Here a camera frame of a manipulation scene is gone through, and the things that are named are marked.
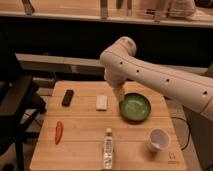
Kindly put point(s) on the green bowl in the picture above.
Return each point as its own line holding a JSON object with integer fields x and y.
{"x": 135, "y": 107}

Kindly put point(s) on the red chili pepper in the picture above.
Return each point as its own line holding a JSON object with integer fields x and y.
{"x": 58, "y": 132}

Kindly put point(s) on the white plastic cup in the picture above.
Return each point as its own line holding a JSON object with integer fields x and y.
{"x": 158, "y": 140}

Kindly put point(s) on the black eraser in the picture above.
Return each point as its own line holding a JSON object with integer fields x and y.
{"x": 67, "y": 97}

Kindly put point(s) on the clear plastic bottle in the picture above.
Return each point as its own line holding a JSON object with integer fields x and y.
{"x": 108, "y": 150}

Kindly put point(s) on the white rectangular block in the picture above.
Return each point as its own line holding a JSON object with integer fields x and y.
{"x": 101, "y": 102}

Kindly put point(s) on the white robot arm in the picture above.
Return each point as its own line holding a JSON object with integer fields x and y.
{"x": 193, "y": 91}

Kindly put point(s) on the black chair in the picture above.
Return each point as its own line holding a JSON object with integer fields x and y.
{"x": 19, "y": 105}

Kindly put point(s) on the wooden table board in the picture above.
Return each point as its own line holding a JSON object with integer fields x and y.
{"x": 79, "y": 117}

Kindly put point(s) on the yellowish pusher tip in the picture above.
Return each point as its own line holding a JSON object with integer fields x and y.
{"x": 119, "y": 93}

